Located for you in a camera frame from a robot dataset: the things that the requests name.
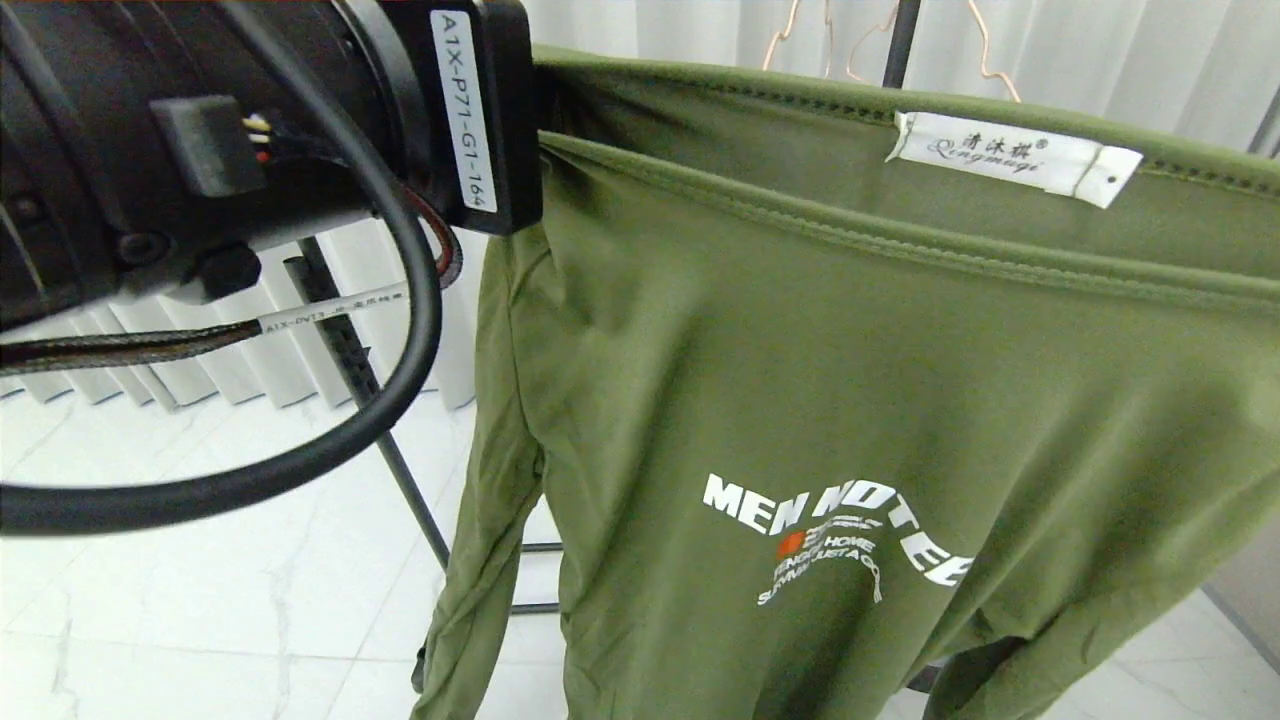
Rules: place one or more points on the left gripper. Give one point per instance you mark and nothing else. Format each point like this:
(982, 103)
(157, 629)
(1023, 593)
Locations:
(90, 120)

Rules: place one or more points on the green long-sleeved shirt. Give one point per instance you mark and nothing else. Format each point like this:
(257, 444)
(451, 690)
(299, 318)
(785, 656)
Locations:
(800, 350)

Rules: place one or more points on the pink clothes hanger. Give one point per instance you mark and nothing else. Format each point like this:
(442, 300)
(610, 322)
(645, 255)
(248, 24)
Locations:
(983, 60)
(778, 40)

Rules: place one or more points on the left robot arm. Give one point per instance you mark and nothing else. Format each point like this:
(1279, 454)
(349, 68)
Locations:
(120, 348)

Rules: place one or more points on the black clothes rack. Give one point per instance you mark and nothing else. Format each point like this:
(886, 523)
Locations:
(345, 355)

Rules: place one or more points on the white curtain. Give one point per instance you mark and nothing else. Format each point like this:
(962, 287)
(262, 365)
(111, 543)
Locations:
(1150, 60)

